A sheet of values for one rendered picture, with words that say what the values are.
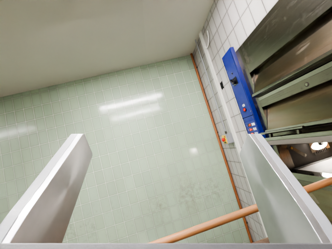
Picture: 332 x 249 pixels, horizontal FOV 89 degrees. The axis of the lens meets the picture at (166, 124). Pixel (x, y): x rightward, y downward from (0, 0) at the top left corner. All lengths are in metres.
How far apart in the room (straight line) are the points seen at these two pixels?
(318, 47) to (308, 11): 0.17
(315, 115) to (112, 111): 1.80
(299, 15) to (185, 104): 1.38
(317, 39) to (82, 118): 2.06
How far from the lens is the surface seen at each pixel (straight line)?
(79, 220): 2.26
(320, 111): 1.07
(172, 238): 0.80
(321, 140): 0.92
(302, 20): 1.09
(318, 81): 1.05
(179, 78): 2.21
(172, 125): 2.03
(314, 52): 1.04
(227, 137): 1.80
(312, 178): 1.26
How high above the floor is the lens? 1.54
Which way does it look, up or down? 7 degrees up
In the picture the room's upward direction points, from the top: 16 degrees counter-clockwise
